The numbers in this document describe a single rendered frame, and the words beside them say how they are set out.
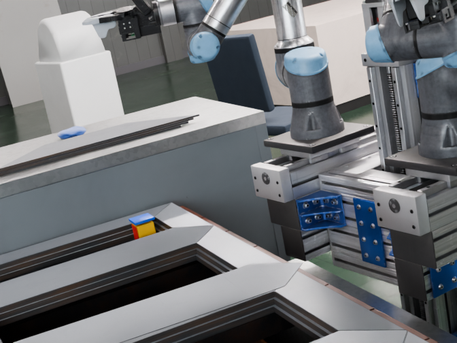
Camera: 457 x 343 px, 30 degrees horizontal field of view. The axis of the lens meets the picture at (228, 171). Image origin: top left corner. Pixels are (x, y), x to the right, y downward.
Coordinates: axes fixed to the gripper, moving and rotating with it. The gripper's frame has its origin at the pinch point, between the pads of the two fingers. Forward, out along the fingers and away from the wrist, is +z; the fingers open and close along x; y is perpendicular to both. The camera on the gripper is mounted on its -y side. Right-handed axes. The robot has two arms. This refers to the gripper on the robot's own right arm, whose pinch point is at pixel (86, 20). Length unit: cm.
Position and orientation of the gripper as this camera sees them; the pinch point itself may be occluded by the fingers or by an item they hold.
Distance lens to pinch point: 242.2
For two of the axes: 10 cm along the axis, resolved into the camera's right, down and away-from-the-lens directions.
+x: -1.5, -3.6, 9.2
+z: -9.7, 2.1, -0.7
